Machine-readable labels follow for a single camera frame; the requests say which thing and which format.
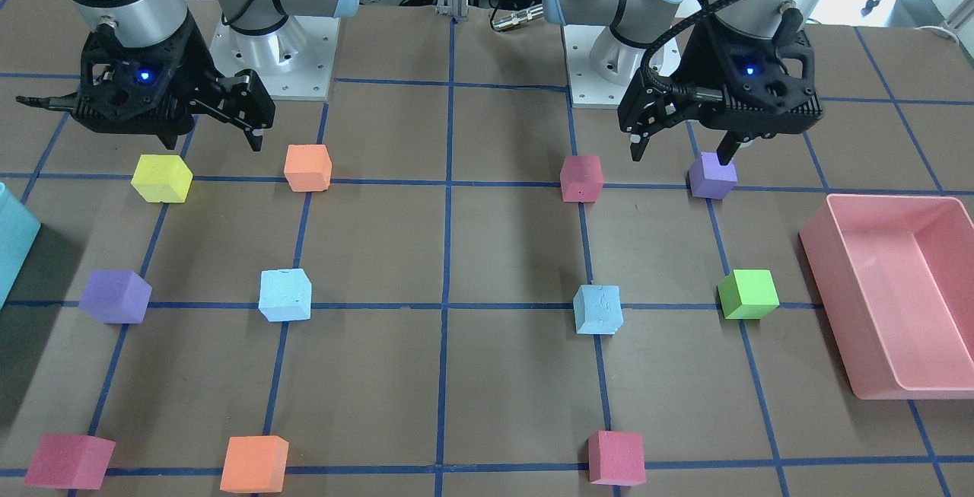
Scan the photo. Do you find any red block front corner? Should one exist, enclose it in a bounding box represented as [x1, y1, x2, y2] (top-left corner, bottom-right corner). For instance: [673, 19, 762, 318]
[24, 434, 116, 490]

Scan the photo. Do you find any yellow foam block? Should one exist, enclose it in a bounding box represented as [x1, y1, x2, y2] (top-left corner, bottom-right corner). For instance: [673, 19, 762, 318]
[131, 154, 193, 203]

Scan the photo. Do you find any green foam block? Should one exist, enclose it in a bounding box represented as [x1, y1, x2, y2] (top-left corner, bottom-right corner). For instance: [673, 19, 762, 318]
[717, 269, 780, 320]

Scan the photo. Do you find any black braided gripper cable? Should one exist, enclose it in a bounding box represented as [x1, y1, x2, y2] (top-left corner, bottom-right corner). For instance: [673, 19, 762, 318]
[639, 0, 853, 102]

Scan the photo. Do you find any purple block far side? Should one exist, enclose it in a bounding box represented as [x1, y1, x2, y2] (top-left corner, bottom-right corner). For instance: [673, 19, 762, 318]
[78, 269, 152, 324]

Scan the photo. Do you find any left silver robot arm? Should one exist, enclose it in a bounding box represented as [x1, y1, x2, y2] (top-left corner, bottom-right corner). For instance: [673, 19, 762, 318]
[543, 0, 824, 165]

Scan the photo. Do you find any pink plastic tray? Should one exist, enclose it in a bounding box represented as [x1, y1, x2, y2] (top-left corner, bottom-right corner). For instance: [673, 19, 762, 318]
[800, 194, 973, 400]

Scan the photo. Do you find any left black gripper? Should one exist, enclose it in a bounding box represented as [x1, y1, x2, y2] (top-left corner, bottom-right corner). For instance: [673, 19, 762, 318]
[618, 8, 824, 167]

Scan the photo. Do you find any orange block near base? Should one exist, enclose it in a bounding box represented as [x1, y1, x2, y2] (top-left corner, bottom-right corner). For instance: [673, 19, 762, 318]
[283, 144, 332, 193]

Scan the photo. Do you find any red block near base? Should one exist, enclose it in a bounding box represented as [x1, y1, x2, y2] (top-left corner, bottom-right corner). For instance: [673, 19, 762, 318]
[559, 156, 604, 203]

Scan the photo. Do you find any teal plastic bin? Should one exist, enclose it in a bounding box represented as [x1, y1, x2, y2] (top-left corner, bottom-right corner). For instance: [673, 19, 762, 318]
[1, 183, 41, 307]

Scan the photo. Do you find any metal cylinder connector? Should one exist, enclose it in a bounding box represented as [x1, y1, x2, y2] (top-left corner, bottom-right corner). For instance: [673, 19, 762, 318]
[489, 4, 545, 33]

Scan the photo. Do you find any light blue block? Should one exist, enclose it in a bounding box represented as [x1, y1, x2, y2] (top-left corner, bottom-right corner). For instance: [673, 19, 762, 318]
[258, 268, 312, 321]
[573, 285, 624, 335]

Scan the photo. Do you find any orange block front edge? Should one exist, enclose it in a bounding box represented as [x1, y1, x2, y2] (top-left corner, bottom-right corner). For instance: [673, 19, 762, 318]
[219, 435, 289, 494]

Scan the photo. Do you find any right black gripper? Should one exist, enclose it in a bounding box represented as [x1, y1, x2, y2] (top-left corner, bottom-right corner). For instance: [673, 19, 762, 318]
[71, 14, 275, 151]

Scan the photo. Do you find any purple block near tray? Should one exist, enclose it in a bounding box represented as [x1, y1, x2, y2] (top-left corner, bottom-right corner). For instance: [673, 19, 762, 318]
[688, 151, 738, 199]

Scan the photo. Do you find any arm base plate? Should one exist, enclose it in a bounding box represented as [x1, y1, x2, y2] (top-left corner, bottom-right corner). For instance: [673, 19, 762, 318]
[209, 16, 343, 101]
[562, 25, 646, 109]

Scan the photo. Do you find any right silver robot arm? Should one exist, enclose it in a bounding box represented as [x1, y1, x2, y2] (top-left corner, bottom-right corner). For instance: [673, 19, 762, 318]
[17, 0, 361, 151]

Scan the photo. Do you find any red block front middle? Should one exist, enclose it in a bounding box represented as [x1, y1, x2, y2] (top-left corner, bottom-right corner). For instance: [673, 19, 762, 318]
[587, 430, 647, 487]

